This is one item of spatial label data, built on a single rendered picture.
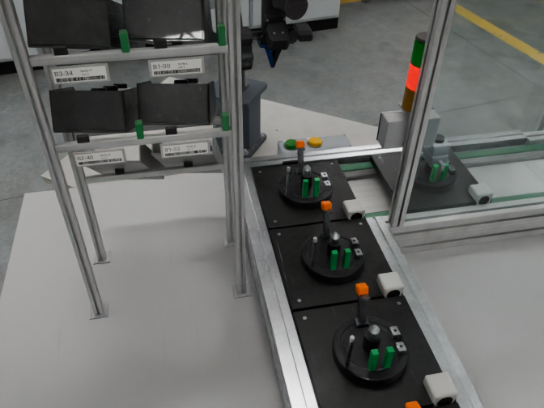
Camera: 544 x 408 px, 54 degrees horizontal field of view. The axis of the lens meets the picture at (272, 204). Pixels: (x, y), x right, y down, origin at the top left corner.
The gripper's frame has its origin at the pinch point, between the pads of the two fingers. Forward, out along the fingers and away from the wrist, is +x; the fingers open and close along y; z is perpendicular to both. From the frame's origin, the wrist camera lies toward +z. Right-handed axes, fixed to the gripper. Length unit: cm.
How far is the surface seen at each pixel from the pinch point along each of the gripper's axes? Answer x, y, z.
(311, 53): 126, 86, -261
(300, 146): 19.2, 4.9, 13.6
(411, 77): -8.3, 21.7, 32.5
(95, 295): 32, -47, 42
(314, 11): 107, 97, -300
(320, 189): 26.4, 8.1, 22.5
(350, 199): 28.4, 15.3, 25.6
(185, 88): -11.0, -23.1, 34.7
